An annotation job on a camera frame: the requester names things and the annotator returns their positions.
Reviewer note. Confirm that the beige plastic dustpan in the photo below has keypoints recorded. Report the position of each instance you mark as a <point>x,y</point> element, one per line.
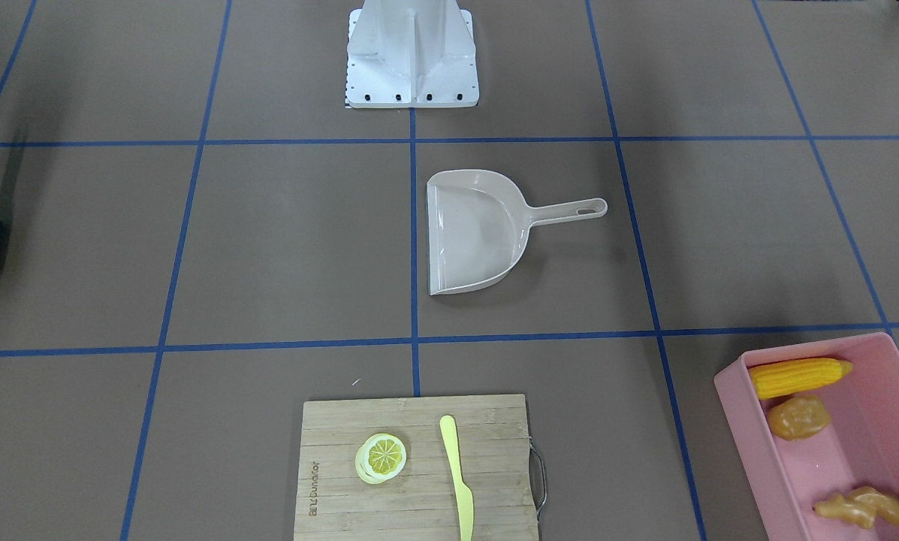
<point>479,224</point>

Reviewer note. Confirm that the yellow toy knife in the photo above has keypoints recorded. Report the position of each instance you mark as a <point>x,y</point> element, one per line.
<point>463,495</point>

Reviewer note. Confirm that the brown toy potato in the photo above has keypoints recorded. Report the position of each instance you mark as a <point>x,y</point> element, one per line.
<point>799,418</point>

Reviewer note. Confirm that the wooden cutting board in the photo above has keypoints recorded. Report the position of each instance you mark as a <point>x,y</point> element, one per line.
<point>486,439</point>

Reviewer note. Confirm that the yellow toy lemon slice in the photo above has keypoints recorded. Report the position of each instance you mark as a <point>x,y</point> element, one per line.
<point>380,458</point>

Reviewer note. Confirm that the tan toy ginger root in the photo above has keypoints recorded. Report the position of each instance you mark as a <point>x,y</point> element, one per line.
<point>860,507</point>

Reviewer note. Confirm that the pink plastic bin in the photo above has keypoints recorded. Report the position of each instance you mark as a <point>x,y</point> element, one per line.
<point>859,448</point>

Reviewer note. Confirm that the yellow toy corn cob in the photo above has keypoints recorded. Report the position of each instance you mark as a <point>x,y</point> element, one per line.
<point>785,378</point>

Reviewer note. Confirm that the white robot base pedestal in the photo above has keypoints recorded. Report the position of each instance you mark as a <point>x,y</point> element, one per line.
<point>411,54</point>

